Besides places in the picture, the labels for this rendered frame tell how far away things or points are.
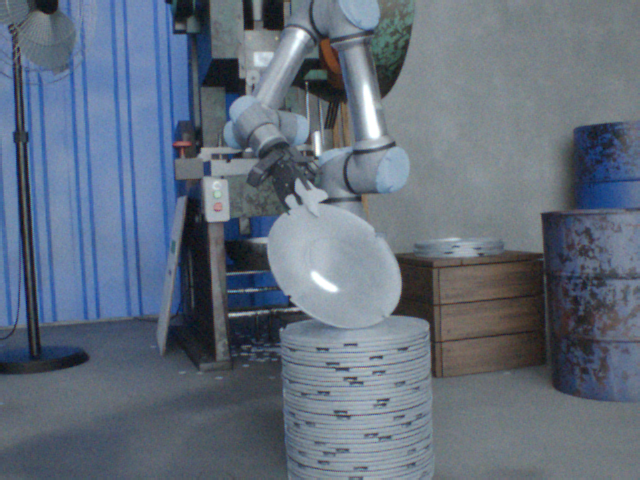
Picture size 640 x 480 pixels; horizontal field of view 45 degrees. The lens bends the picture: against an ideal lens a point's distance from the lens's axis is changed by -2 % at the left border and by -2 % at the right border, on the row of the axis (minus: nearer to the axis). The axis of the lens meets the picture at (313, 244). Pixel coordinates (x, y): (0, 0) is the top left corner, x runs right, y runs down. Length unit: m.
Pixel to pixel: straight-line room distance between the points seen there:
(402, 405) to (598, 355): 0.78
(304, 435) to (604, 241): 0.95
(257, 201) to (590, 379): 1.25
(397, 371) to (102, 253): 2.74
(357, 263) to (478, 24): 3.25
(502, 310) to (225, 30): 1.35
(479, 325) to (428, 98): 2.27
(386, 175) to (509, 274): 0.61
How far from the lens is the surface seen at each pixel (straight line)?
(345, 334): 1.49
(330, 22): 2.05
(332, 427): 1.45
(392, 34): 2.81
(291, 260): 1.52
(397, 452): 1.47
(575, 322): 2.13
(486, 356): 2.45
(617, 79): 5.17
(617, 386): 2.13
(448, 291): 2.36
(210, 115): 3.11
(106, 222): 4.00
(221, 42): 2.86
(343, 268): 1.56
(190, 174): 2.65
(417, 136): 4.43
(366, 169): 2.06
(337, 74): 3.15
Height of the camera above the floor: 0.54
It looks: 3 degrees down
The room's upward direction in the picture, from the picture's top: 3 degrees counter-clockwise
